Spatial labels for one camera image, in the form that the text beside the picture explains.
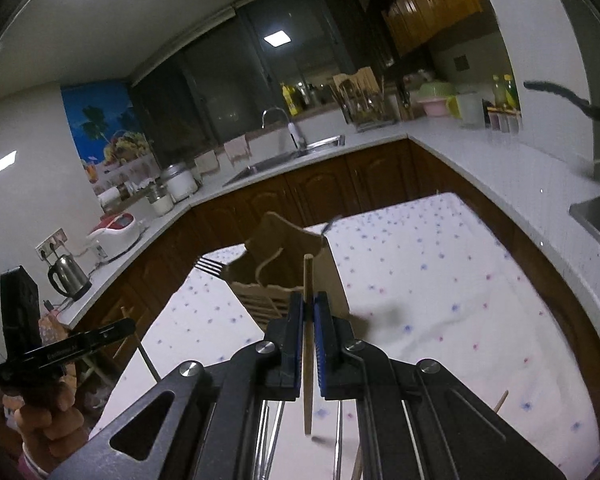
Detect metal dish rack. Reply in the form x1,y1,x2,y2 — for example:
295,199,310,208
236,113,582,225
330,72,400,133

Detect dark wooden lower cabinets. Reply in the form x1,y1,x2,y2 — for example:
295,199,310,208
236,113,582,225
65,139,600,411

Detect white pot with lid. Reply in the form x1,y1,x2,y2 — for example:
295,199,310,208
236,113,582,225
159,162,201,202

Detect white plastic pitcher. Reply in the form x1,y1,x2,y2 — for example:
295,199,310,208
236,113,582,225
450,91,485,128

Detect white dotted tablecloth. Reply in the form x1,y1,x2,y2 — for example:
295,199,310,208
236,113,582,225
87,192,600,480

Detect pink basin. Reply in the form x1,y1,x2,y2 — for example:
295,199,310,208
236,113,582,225
417,100,451,118

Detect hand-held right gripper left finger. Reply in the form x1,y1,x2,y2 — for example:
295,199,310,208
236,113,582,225
47,292,306,480

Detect steel kitchen sink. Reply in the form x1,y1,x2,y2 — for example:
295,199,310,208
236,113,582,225
223,134,347,187

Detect small white container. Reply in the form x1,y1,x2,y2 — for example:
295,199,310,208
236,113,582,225
98,187,126,213

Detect wooden upper cabinets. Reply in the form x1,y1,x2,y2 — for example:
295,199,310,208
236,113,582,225
340,0,483,58

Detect wall power outlet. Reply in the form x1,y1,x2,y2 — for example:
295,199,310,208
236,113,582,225
35,228,68,261

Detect steel stove basin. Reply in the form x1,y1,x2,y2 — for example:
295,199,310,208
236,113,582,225
569,192,600,266

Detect black pan handle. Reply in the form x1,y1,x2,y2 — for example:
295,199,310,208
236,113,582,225
523,80,600,123

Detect person's left hand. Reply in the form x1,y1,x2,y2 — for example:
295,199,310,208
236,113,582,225
2,367,88,476

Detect wooden utensil holder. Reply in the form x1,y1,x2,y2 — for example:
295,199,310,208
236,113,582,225
225,211,367,341

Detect yellow bottle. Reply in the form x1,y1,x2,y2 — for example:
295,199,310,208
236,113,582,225
281,82,303,117

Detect wooden cutting board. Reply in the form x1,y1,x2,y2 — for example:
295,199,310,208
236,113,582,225
332,66,381,96

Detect steel electric kettle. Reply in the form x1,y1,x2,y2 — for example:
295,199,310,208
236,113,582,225
46,254,93,301

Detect blue palm wall poster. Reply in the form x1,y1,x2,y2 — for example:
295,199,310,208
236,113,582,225
60,82,156,196

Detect red white rice cooker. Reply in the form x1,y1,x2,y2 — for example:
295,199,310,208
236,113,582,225
87,212,148,261

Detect chrome kitchen faucet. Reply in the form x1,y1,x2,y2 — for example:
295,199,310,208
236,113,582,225
261,106,307,153

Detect beige dish cloth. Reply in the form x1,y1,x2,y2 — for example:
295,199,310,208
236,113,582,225
223,136,253,166
194,151,221,175

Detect glass jar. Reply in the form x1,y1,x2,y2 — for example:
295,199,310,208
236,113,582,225
147,185,175,217

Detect dark kitchen window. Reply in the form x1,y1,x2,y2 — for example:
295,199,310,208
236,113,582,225
130,0,396,161

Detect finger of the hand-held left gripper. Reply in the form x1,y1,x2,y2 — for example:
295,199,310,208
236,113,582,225
81,318,135,350

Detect silver metal fork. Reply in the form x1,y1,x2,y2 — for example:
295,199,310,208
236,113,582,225
194,256,227,280

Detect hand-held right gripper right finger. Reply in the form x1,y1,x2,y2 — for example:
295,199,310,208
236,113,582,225
314,291,568,480

